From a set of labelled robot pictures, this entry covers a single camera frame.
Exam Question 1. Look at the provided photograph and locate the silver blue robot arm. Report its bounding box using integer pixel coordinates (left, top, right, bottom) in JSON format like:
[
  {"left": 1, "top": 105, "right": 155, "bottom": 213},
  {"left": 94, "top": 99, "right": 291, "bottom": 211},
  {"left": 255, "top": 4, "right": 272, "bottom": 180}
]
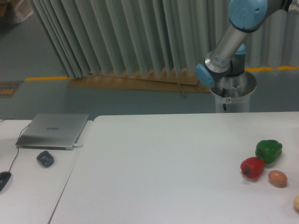
[{"left": 195, "top": 0, "right": 299, "bottom": 87}]

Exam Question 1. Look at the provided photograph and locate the red bell pepper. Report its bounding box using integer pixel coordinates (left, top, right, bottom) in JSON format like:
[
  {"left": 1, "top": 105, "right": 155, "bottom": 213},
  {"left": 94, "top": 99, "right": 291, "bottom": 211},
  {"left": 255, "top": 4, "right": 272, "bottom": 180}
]
[{"left": 240, "top": 157, "right": 265, "bottom": 179}]

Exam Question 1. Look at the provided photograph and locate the green bell pepper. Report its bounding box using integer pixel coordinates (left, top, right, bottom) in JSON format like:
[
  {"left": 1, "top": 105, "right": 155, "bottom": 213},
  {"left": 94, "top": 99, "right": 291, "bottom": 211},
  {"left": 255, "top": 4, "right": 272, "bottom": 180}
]
[{"left": 255, "top": 140, "right": 283, "bottom": 164}]

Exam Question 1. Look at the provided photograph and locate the silver closed laptop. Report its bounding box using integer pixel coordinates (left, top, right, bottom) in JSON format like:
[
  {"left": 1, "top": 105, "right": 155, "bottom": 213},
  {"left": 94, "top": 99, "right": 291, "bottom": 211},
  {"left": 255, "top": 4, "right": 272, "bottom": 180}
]
[{"left": 15, "top": 113, "right": 89, "bottom": 150}]

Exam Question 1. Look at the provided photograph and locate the pale green pleated curtain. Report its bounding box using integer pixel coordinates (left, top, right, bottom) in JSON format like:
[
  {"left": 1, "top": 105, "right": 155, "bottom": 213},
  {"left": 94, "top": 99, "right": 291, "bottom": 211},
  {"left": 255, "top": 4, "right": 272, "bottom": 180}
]
[{"left": 30, "top": 0, "right": 299, "bottom": 78}]

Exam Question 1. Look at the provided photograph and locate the black earbuds case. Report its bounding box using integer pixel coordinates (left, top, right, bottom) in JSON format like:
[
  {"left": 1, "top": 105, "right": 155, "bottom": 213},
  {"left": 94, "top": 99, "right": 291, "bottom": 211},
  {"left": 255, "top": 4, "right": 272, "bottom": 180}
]
[{"left": 36, "top": 151, "right": 55, "bottom": 168}]

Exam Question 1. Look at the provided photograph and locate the brown egg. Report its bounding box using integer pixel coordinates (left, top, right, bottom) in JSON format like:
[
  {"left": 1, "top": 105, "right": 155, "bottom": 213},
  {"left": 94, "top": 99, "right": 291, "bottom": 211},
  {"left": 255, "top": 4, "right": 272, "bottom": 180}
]
[{"left": 268, "top": 170, "right": 288, "bottom": 187}]

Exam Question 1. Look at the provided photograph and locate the black computer mouse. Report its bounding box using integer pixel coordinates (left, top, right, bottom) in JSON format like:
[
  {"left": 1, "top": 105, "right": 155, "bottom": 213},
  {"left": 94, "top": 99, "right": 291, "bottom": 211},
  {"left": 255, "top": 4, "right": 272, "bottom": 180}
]
[{"left": 0, "top": 171, "right": 12, "bottom": 191}]

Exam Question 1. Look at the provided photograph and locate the pale round fruit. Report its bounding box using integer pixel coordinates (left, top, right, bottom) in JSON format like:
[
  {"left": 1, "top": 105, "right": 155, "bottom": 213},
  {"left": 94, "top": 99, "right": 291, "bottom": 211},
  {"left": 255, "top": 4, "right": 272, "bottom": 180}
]
[{"left": 293, "top": 195, "right": 299, "bottom": 212}]

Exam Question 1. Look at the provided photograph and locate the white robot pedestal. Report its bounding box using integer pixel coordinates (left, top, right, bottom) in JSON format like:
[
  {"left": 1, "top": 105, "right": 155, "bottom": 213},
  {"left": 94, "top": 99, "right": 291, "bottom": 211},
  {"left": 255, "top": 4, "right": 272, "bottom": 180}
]
[{"left": 210, "top": 71, "right": 256, "bottom": 113}]

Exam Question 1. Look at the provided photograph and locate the black mouse cable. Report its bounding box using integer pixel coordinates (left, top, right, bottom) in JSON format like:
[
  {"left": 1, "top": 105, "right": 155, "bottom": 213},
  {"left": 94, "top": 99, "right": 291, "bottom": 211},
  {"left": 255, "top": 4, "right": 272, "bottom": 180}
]
[{"left": 0, "top": 119, "right": 32, "bottom": 173}]

